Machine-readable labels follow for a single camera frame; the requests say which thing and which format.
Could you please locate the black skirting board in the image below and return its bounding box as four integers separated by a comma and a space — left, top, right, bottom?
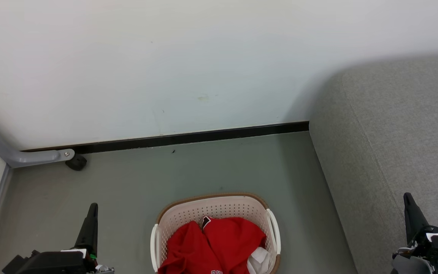
21, 121, 309, 154

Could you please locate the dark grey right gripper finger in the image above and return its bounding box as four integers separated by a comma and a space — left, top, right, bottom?
403, 192, 431, 244

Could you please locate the white cloth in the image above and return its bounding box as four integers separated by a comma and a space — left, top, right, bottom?
247, 247, 271, 274

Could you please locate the white perforated plastic laundry basket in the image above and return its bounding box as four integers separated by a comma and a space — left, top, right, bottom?
150, 193, 281, 274

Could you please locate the grey fabric sofa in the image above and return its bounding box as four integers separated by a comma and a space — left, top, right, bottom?
309, 53, 438, 274

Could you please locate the black rubber foot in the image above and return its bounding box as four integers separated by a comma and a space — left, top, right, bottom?
65, 154, 88, 171

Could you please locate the grey metal tube frame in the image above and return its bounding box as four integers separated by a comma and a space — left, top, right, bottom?
0, 124, 75, 169

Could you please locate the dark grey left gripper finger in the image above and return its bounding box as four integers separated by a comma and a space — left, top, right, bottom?
74, 203, 99, 256

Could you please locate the red shirt with black number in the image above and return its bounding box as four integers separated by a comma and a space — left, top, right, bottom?
157, 216, 267, 274

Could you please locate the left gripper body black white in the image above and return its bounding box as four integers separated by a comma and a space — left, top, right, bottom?
2, 249, 115, 274

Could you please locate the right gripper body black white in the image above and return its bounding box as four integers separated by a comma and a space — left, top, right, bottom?
391, 225, 438, 274

